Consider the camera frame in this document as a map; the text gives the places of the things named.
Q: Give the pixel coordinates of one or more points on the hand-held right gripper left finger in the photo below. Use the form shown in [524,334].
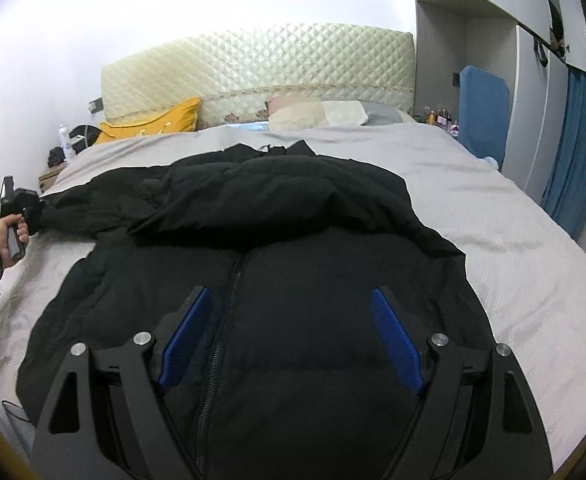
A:
[185,332]

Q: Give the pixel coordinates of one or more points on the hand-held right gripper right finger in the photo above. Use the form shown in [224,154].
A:
[395,332]

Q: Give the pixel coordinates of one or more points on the black puffer jacket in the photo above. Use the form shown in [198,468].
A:
[283,240]

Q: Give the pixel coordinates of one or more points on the person's left hand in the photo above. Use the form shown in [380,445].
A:
[9,237]

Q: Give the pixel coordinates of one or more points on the wooden bedside table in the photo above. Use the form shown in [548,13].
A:
[50,177]

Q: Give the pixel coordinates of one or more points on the black bag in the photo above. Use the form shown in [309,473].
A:
[57,156]

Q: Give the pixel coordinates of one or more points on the white spray bottle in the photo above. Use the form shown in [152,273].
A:
[64,142]

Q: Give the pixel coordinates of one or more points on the grey bed sheet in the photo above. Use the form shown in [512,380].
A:
[513,280]

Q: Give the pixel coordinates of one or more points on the yellow pillow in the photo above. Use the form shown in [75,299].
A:
[150,122]

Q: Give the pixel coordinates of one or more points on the group of small cosmetic bottles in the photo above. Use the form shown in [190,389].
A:
[440,117]

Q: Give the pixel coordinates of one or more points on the grey pillow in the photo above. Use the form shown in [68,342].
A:
[388,112]

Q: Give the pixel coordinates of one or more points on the beige pillow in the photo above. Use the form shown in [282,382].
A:
[318,114]

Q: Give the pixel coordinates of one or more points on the blue padded board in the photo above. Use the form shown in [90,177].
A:
[483,110]

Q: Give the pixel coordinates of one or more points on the blue curtain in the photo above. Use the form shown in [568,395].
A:
[573,155]

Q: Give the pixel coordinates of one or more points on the white wardrobe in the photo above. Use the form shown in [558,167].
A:
[523,105]

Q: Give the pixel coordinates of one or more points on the cream quilted headboard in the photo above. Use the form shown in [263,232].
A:
[273,67]

